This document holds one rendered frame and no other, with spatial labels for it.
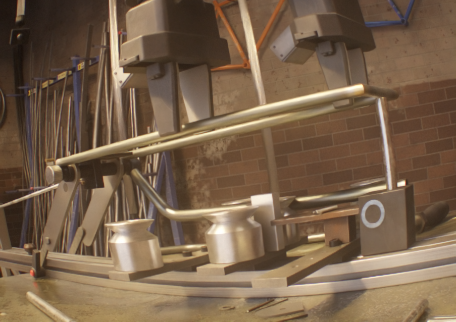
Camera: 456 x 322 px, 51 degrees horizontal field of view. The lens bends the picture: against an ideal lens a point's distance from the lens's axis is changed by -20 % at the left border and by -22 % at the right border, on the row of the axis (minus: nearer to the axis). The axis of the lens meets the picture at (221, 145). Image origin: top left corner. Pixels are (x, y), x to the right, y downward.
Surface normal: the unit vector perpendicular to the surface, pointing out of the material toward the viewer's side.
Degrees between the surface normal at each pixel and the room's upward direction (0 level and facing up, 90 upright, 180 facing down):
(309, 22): 90
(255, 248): 90
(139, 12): 90
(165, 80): 90
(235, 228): 41
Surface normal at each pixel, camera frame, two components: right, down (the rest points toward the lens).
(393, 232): -0.60, 0.05
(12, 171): 0.79, -0.14
